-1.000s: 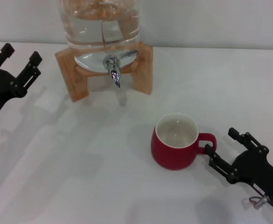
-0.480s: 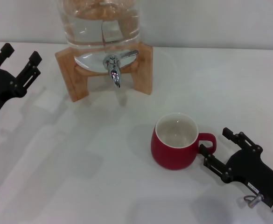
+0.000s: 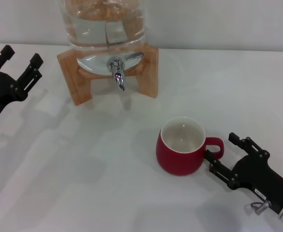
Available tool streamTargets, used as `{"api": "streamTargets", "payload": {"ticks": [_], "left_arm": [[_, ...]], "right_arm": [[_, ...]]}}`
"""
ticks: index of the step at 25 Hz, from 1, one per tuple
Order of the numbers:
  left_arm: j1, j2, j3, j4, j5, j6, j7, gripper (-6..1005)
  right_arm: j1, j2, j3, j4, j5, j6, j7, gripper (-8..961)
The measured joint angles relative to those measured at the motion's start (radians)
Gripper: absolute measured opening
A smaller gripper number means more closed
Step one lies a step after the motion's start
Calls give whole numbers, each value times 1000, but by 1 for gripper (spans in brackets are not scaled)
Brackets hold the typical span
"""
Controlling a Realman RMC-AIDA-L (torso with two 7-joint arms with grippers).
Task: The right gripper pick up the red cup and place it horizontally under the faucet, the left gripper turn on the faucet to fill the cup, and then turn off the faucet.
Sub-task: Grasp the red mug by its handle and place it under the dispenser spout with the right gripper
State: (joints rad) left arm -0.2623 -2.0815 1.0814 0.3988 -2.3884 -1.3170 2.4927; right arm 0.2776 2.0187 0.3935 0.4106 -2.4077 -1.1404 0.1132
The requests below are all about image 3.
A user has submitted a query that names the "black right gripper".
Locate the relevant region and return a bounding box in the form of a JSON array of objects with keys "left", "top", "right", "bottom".
[{"left": 205, "top": 132, "right": 283, "bottom": 215}]

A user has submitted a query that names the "chrome faucet with lever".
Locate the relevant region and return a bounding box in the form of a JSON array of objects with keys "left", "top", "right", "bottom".
[{"left": 106, "top": 51, "right": 145, "bottom": 92}]

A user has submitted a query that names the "metal pin on right gripper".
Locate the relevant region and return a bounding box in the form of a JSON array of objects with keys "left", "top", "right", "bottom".
[{"left": 251, "top": 200, "right": 272, "bottom": 216}]

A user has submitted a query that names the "wooden dispenser stand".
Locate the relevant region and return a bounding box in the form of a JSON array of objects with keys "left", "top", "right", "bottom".
[{"left": 57, "top": 43, "right": 159, "bottom": 106}]

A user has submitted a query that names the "red ceramic cup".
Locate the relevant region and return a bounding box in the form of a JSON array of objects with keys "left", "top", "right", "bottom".
[{"left": 155, "top": 116, "right": 225, "bottom": 176}]

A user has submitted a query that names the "glass water dispenser jar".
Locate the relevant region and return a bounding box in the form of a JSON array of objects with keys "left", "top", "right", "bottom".
[{"left": 56, "top": 0, "right": 147, "bottom": 76}]

